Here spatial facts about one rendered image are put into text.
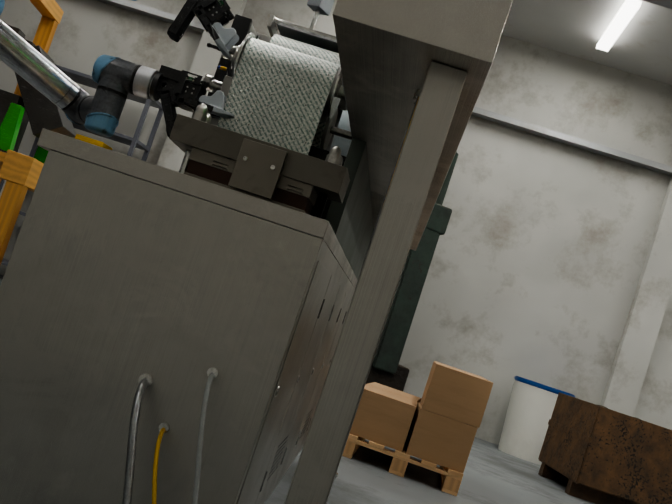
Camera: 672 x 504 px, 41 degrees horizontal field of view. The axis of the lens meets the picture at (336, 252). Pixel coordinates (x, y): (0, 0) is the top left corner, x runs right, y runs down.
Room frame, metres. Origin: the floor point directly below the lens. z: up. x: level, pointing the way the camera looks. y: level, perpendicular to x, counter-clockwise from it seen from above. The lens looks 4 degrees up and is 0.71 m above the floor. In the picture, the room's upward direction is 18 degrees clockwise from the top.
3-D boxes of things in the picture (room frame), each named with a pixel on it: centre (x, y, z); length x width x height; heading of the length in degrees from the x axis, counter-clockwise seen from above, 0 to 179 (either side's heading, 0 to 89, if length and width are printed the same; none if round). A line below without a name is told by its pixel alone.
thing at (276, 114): (2.18, 0.26, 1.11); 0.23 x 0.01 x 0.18; 86
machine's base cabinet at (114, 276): (3.18, 0.25, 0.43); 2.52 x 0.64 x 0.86; 176
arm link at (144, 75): (2.20, 0.57, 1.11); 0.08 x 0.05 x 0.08; 176
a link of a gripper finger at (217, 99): (2.17, 0.39, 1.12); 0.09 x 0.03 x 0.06; 84
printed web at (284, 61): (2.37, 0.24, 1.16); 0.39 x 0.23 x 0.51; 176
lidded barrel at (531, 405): (8.71, -2.32, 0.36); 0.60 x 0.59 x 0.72; 84
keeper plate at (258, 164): (1.96, 0.22, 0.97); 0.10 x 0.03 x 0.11; 86
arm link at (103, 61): (2.21, 0.65, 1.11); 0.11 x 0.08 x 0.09; 86
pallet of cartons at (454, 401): (5.47, -0.76, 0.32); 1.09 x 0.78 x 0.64; 177
